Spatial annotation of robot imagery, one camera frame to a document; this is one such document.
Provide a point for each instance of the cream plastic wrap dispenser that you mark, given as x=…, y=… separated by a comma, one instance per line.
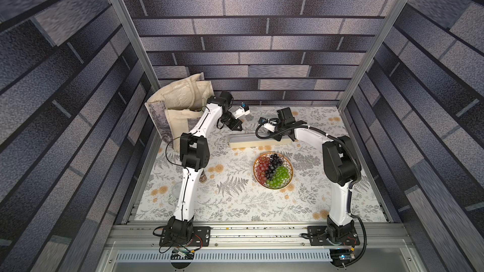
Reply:
x=250, y=140

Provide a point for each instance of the black grape bunch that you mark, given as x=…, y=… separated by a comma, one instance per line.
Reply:
x=274, y=162

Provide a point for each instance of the red grape bunch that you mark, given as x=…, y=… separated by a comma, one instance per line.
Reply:
x=262, y=169

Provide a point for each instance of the green grape bunch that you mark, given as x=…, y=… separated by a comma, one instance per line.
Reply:
x=281, y=178

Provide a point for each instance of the aluminium mounting rail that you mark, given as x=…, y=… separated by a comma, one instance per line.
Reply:
x=253, y=235

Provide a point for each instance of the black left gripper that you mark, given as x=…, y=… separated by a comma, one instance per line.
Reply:
x=234, y=126

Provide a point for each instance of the cream canvas tote bag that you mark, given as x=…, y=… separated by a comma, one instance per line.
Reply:
x=175, y=105

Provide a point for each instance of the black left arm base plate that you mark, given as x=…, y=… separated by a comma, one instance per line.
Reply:
x=198, y=237

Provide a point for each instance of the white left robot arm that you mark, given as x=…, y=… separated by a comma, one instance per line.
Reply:
x=194, y=158

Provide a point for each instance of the perforated white cable tray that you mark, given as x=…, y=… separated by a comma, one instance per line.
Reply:
x=229, y=256

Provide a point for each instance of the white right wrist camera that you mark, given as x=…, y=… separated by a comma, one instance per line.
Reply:
x=271, y=124

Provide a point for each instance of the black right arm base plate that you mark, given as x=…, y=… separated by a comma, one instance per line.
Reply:
x=339, y=236

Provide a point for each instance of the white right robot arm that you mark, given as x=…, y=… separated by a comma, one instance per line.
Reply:
x=340, y=166

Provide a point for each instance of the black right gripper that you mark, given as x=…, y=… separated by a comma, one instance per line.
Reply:
x=265, y=121

